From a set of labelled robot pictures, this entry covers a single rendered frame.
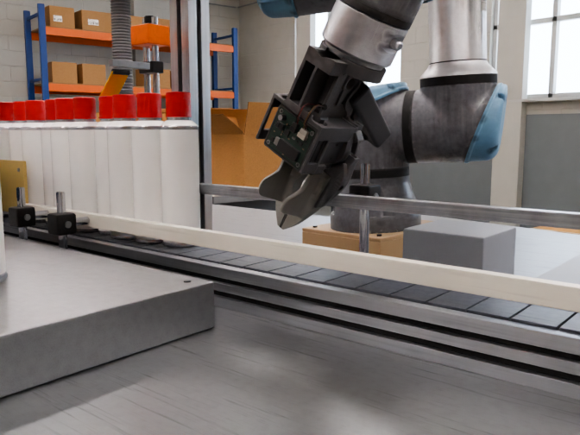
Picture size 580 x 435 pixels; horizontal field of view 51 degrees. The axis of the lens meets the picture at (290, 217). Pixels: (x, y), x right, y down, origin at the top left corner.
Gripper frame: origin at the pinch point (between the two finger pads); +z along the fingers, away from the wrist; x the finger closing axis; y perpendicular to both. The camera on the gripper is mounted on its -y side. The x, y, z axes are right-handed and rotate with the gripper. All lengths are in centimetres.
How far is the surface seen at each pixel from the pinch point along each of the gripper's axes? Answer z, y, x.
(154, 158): 5.7, 1.8, -22.4
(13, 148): 24, 3, -55
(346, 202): -4.7, -2.8, 4.2
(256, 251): 3.4, 4.8, 1.0
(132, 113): 3.3, 0.9, -30.5
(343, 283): -0.4, 3.8, 11.6
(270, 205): 84, -143, -102
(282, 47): 163, -653, -549
